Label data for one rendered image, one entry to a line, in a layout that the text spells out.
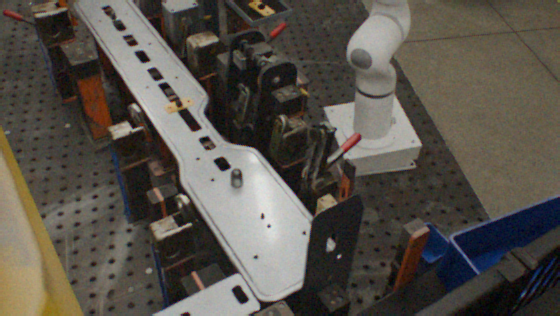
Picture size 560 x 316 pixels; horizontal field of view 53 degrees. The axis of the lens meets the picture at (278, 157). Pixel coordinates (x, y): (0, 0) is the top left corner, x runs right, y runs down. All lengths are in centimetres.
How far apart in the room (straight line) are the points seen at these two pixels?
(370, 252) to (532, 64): 245
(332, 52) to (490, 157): 114
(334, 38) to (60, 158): 121
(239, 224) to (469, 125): 213
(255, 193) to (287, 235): 15
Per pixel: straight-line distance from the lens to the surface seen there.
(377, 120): 177
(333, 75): 224
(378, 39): 155
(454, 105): 336
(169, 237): 126
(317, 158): 130
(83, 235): 175
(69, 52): 185
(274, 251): 127
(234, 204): 136
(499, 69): 375
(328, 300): 112
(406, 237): 111
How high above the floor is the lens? 204
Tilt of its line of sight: 46 degrees down
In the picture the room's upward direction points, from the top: 2 degrees clockwise
